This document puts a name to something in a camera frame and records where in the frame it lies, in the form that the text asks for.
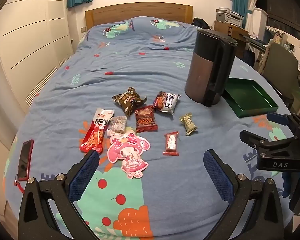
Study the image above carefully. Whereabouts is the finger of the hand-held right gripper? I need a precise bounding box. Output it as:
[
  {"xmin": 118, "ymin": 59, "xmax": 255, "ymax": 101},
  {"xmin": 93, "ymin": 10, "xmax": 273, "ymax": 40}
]
[
  {"xmin": 267, "ymin": 112, "xmax": 300, "ymax": 133},
  {"xmin": 239, "ymin": 130, "xmax": 300, "ymax": 157}
]

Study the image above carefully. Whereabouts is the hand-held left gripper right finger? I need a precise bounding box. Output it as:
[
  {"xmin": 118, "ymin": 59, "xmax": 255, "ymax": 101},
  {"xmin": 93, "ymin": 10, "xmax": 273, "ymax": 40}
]
[{"xmin": 202, "ymin": 149, "xmax": 284, "ymax": 240}]

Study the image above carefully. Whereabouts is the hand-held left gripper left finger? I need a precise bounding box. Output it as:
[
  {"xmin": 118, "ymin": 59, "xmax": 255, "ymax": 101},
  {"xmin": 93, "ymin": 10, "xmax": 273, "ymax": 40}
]
[{"xmin": 18, "ymin": 150, "xmax": 101, "ymax": 240}]

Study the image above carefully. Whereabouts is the green tray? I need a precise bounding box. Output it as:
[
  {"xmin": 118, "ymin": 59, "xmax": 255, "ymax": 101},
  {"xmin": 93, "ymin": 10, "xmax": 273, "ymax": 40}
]
[{"xmin": 222, "ymin": 77, "xmax": 279, "ymax": 118}]

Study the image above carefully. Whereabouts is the long red snack packet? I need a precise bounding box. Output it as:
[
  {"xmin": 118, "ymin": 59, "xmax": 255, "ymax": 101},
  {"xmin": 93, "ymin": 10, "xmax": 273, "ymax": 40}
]
[{"xmin": 80, "ymin": 107, "xmax": 115, "ymax": 153}]

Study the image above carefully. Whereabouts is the pink cartoon figure packet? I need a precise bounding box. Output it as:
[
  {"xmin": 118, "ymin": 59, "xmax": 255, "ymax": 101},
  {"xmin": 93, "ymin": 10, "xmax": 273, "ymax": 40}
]
[{"xmin": 107, "ymin": 130, "xmax": 151, "ymax": 180}]

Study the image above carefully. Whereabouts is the small red chocolate packet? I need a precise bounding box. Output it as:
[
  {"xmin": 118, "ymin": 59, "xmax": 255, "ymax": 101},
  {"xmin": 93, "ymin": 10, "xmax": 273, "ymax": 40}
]
[{"xmin": 162, "ymin": 131, "xmax": 180, "ymax": 156}]

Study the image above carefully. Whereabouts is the olive green candy packet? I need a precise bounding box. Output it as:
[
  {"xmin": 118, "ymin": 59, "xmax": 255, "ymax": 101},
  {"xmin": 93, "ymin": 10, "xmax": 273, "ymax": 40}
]
[{"xmin": 179, "ymin": 112, "xmax": 198, "ymax": 136}]

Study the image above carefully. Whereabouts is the clear candy packet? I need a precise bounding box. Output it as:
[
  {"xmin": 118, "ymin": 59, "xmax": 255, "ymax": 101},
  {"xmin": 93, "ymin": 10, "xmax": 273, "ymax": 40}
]
[{"xmin": 107, "ymin": 116, "xmax": 128, "ymax": 134}]

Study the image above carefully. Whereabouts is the dark red snack packet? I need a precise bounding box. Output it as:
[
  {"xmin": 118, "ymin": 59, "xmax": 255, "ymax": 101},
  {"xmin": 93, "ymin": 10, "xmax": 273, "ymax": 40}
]
[{"xmin": 134, "ymin": 105, "xmax": 158, "ymax": 133}]

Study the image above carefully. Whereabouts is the brown snack packet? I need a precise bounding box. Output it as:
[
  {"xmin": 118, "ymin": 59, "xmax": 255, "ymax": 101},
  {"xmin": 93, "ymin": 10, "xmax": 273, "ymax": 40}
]
[{"xmin": 112, "ymin": 87, "xmax": 147, "ymax": 117}]

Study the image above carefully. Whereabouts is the blue orange snack packet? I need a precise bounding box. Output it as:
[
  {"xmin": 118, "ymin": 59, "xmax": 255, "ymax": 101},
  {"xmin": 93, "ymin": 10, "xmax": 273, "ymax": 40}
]
[{"xmin": 153, "ymin": 91, "xmax": 182, "ymax": 116}]

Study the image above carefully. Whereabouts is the person's right hand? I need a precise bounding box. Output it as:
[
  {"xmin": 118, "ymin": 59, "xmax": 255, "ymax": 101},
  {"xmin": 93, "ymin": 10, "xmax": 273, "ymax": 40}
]
[{"xmin": 282, "ymin": 172, "xmax": 294, "ymax": 197}]

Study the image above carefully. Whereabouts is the olive grey chair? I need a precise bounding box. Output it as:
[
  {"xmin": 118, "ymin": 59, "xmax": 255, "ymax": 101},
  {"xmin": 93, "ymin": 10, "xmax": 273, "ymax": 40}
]
[{"xmin": 261, "ymin": 42, "xmax": 300, "ymax": 115}]

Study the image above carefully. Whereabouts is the red phone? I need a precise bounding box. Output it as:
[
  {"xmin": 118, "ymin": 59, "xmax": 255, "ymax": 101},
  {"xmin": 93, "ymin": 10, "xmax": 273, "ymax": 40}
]
[{"xmin": 17, "ymin": 139, "xmax": 34, "ymax": 182}]

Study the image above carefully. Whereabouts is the dark blue bag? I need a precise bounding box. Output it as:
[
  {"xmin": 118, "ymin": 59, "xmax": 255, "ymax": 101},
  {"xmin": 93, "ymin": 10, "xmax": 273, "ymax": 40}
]
[{"xmin": 242, "ymin": 47, "xmax": 256, "ymax": 68}]

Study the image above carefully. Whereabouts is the cluttered desk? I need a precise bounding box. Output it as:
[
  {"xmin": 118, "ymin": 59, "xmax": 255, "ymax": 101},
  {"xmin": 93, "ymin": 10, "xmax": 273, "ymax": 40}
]
[{"xmin": 242, "ymin": 30, "xmax": 300, "ymax": 75}]

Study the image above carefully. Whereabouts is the grey and black electric kettle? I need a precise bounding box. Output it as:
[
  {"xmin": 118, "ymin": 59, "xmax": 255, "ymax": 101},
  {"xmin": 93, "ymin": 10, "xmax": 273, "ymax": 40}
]
[{"xmin": 184, "ymin": 29, "xmax": 238, "ymax": 108}]

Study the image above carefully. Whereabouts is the wooden cabinet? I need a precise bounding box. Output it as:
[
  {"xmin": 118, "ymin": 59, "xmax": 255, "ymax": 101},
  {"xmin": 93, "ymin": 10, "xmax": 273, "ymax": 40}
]
[{"xmin": 214, "ymin": 20, "xmax": 250, "ymax": 55}]

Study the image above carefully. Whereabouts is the white printer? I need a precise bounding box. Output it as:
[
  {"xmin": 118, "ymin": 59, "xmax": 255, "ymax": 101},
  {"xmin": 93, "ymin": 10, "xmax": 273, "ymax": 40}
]
[{"xmin": 216, "ymin": 8, "xmax": 244, "ymax": 27}]

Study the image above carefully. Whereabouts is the printed blue blanket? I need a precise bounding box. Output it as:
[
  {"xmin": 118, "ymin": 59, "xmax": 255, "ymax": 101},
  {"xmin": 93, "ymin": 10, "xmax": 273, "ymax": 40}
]
[{"xmin": 3, "ymin": 16, "xmax": 294, "ymax": 240}]

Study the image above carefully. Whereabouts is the white curtain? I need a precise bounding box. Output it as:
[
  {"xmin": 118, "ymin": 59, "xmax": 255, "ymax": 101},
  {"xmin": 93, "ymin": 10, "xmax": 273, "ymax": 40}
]
[{"xmin": 245, "ymin": 0, "xmax": 260, "ymax": 35}]

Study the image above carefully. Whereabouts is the black backpack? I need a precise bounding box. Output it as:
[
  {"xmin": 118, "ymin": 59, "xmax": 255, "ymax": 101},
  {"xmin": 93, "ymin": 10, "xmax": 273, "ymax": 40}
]
[{"xmin": 192, "ymin": 17, "xmax": 212, "ymax": 30}]

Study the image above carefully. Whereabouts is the white wardrobe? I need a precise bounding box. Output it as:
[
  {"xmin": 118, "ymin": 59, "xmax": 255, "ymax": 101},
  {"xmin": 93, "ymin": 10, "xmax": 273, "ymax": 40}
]
[{"xmin": 0, "ymin": 0, "xmax": 75, "ymax": 110}]

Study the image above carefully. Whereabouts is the wooden headboard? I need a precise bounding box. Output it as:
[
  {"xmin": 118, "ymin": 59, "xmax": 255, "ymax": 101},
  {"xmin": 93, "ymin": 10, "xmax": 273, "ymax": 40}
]
[{"xmin": 85, "ymin": 2, "xmax": 193, "ymax": 30}]

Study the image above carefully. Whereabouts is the beige braided rope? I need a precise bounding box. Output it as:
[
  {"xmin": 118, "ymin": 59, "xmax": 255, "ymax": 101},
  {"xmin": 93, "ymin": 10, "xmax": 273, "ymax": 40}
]
[{"xmin": 259, "ymin": 44, "xmax": 270, "ymax": 74}]

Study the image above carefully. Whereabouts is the red phone strap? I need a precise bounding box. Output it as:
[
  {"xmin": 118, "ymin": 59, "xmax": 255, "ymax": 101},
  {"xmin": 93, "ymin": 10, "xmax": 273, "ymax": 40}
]
[{"xmin": 13, "ymin": 175, "xmax": 25, "ymax": 194}]

